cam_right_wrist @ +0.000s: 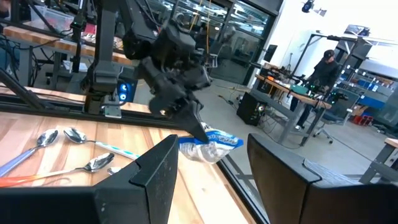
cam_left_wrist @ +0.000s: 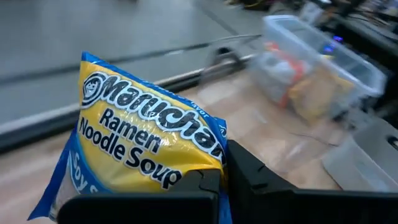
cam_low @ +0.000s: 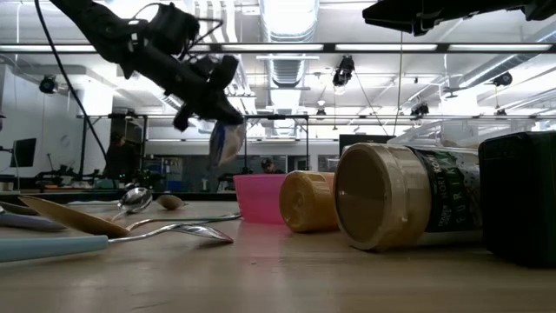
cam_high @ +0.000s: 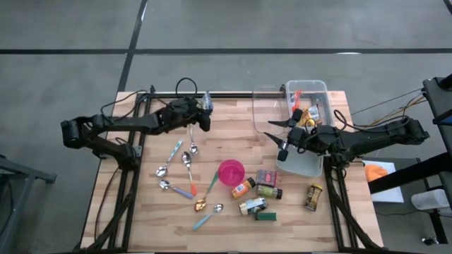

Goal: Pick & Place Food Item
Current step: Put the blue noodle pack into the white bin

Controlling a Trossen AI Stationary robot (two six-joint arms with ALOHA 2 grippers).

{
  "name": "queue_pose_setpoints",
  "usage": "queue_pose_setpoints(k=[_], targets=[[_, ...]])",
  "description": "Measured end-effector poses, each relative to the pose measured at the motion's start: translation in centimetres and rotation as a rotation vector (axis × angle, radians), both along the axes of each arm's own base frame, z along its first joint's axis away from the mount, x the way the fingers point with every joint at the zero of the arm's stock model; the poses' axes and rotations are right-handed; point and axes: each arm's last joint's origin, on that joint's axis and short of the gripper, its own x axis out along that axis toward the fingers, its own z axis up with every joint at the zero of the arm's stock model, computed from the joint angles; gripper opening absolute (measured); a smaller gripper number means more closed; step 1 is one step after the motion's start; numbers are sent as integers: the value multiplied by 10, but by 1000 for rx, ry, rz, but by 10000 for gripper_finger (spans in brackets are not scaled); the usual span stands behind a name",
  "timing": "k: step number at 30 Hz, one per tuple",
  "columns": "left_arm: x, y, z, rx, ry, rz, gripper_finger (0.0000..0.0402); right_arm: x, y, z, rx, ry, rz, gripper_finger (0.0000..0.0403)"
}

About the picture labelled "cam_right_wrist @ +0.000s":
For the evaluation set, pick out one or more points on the red crate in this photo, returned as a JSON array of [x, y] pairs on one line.
[[362, 119]]

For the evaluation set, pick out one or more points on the blue storage bin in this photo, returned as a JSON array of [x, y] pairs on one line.
[[371, 99]]

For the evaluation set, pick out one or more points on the clear plastic storage box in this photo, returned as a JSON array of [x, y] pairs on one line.
[[53, 17]]

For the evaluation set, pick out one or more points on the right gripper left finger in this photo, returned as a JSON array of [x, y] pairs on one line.
[[130, 202]]

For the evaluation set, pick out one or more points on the black rig frame with posts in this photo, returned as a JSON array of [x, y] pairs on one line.
[[342, 38]]

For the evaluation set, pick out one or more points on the teal box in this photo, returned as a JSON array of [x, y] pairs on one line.
[[299, 89]]

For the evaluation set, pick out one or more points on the long wooden workbench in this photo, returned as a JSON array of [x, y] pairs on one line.
[[280, 88]]

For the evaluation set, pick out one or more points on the person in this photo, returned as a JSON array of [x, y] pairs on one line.
[[325, 73]]

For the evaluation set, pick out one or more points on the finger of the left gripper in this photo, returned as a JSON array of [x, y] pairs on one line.
[[192, 123]]

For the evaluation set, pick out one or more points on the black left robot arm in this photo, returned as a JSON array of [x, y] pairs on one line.
[[104, 46]]

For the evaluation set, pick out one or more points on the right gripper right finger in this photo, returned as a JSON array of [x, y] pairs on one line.
[[295, 193]]

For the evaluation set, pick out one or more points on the black spotlight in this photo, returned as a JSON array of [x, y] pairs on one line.
[[308, 6]]

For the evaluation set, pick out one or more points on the black PC tower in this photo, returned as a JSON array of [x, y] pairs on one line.
[[248, 109]]

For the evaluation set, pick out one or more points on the PC tower with blue fans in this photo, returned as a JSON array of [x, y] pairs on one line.
[[124, 90]]

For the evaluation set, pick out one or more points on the dark computer monitor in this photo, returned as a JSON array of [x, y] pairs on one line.
[[270, 53]]

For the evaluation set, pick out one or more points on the blue office chair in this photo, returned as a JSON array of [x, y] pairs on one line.
[[339, 109]]

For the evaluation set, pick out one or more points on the blue and yellow snack bag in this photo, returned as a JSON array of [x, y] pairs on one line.
[[217, 146]]

